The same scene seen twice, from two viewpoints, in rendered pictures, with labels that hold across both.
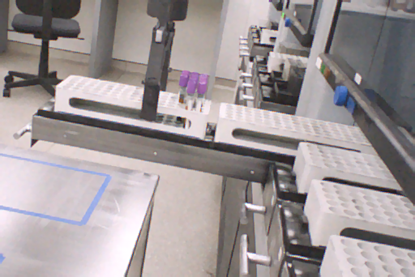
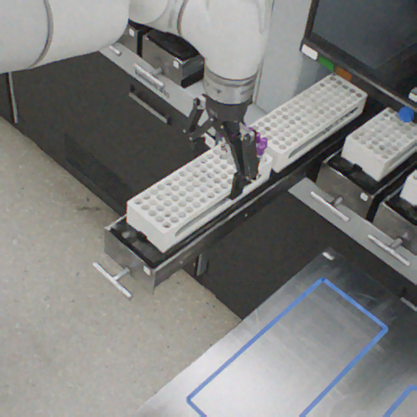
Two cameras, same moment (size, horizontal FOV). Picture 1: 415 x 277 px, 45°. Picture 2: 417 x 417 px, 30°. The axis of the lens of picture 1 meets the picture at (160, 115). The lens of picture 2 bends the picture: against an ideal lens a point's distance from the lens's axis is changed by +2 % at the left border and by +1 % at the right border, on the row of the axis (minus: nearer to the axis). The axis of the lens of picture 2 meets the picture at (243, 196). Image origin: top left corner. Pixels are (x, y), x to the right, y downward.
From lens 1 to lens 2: 1.21 m
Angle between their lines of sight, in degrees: 56
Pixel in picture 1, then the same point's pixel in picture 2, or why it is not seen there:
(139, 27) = not seen: outside the picture
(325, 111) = (302, 76)
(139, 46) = not seen: outside the picture
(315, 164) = (384, 158)
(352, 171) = (396, 144)
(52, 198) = (346, 329)
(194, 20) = not seen: outside the picture
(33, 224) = (380, 355)
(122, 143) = (224, 229)
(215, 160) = (283, 185)
